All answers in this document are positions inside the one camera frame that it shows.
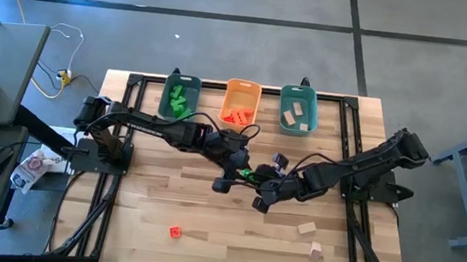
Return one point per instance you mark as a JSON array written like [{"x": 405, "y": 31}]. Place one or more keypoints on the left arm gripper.
[{"x": 238, "y": 157}]

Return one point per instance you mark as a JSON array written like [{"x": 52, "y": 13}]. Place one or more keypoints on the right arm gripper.
[{"x": 284, "y": 186}]

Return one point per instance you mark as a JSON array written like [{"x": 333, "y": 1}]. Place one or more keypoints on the small orange-red plastic brick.
[{"x": 175, "y": 232}]

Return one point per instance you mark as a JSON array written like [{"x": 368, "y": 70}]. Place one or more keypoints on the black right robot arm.
[{"x": 368, "y": 161}]

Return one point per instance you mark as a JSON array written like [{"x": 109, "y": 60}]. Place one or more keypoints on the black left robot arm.
[{"x": 152, "y": 126}]

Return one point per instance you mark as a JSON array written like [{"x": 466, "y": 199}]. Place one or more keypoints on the orange plastic bin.
[{"x": 241, "y": 95}]

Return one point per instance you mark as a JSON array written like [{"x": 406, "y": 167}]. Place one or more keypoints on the teal plastic bin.
[{"x": 309, "y": 101}]

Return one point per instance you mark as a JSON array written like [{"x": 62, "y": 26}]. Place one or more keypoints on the dark green plastic bin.
[{"x": 192, "y": 88}]

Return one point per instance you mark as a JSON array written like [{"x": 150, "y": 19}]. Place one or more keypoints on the black table clamp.
[
  {"x": 305, "y": 82},
  {"x": 176, "y": 71}
]

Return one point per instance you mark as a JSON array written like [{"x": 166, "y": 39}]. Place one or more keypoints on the white printed box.
[{"x": 56, "y": 161}]

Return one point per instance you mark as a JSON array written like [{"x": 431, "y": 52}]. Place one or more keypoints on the yellow power plug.
[{"x": 65, "y": 76}]

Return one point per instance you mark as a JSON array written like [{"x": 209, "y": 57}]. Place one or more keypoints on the white crumpled snack bag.
[{"x": 32, "y": 172}]

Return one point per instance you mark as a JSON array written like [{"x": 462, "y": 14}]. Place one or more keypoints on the black aluminium table frame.
[{"x": 216, "y": 85}]

